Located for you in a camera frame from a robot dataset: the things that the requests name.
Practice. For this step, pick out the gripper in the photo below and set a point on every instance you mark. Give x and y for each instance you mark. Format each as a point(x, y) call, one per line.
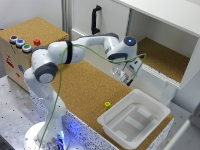
point(124, 69)

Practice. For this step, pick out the yellow block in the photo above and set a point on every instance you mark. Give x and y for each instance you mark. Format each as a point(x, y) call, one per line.
point(107, 105)

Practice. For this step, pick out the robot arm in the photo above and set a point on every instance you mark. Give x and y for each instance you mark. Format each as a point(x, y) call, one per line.
point(50, 56)

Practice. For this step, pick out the white plastic box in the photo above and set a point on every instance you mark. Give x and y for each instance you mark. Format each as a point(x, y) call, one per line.
point(133, 120)

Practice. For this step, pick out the white sliding door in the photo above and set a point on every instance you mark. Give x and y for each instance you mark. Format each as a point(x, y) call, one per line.
point(113, 18)

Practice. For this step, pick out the white cabinet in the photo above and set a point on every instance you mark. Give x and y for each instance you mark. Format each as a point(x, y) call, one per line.
point(173, 20)

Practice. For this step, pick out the wooden drawer box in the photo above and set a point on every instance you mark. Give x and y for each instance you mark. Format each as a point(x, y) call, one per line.
point(40, 30)

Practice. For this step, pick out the green button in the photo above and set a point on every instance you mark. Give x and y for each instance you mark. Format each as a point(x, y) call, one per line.
point(26, 48)

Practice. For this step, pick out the blue button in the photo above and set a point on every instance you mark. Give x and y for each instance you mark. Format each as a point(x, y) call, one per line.
point(20, 42)

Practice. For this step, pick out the red button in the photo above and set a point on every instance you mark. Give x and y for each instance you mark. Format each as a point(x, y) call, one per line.
point(13, 39)

